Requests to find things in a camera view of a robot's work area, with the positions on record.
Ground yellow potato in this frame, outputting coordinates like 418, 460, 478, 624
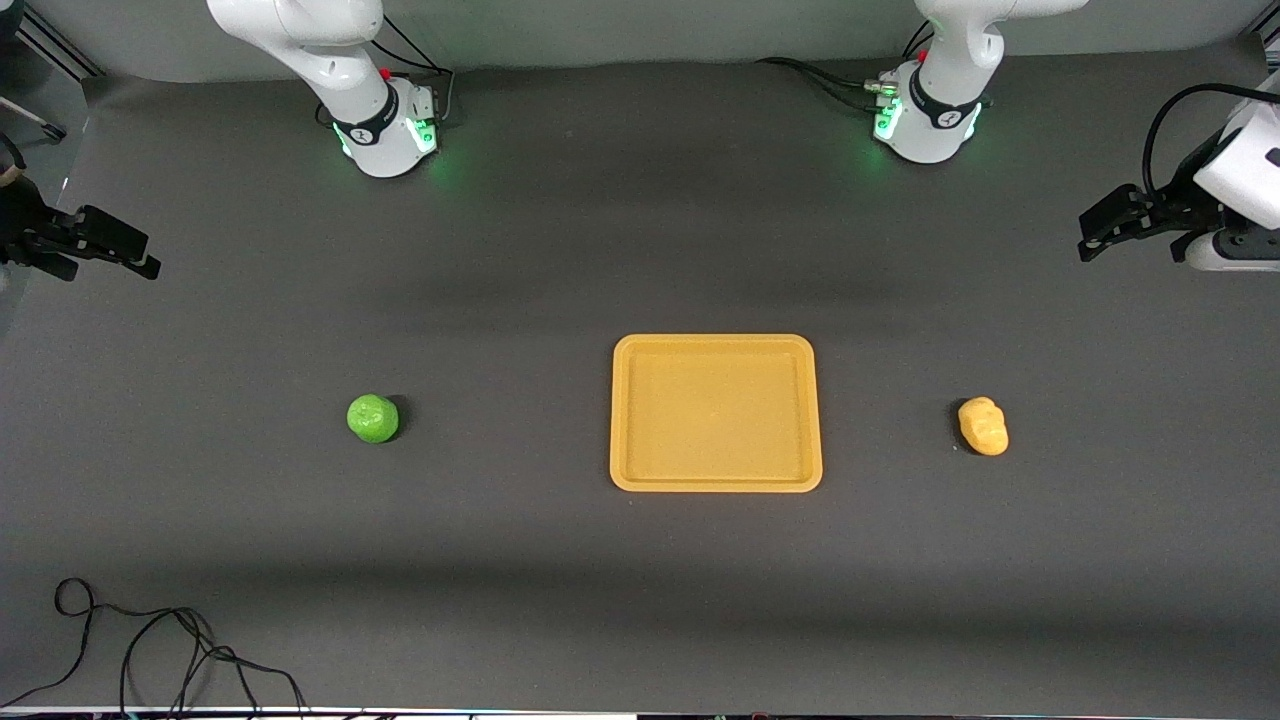
957, 396, 1011, 458

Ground green apple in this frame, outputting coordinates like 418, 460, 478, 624
346, 393, 401, 445

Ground orange plastic tray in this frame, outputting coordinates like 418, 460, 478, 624
610, 334, 823, 493

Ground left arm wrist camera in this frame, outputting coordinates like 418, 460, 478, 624
1185, 228, 1280, 273

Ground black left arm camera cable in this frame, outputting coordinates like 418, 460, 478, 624
1143, 84, 1280, 196

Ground black left arm base cables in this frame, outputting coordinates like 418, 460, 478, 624
755, 20, 936, 113

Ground black arm base cables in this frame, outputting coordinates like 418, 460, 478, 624
368, 12, 457, 126
755, 20, 936, 113

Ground black right arm base cables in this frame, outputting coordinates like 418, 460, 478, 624
368, 12, 457, 126

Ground thin black loose cable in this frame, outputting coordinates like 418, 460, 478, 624
0, 577, 311, 713

